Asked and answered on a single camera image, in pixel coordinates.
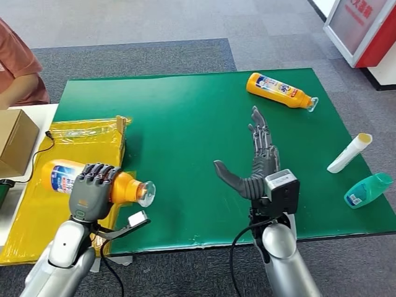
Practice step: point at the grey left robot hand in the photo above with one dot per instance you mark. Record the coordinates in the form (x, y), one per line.
(90, 196)

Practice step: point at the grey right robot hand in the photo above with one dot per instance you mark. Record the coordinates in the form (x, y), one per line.
(262, 164)

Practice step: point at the orange bottle with clear cap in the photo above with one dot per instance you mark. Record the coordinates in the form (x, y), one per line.
(124, 188)
(275, 90)

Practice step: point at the person's forearm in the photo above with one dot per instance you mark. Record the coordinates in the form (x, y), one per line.
(19, 90)

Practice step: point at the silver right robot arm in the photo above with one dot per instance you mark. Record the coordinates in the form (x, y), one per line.
(284, 258)

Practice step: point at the teal plastic bottle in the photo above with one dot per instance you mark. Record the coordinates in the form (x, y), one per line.
(366, 190)

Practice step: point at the yellow plastic sheet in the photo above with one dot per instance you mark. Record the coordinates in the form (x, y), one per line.
(31, 213)

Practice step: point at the white side table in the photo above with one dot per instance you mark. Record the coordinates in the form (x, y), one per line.
(46, 114)

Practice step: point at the green table mat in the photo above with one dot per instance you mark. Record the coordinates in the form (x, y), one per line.
(185, 123)

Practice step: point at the brown cardboard box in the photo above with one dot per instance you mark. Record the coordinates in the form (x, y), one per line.
(15, 141)

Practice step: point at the dark green object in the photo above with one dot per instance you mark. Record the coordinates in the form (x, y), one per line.
(4, 189)

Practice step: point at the white tube with yellow cap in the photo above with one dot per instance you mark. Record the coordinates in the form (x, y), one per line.
(348, 153)

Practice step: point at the red and white sign stand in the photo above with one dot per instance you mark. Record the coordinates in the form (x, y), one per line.
(360, 28)

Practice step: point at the white platform with black edge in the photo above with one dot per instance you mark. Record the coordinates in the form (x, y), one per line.
(385, 69)

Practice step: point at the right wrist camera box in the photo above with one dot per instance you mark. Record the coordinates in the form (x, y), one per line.
(283, 190)

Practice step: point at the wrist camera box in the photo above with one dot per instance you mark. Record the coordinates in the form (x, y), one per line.
(137, 219)
(283, 190)

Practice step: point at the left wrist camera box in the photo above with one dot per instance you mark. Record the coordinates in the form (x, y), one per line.
(137, 219)

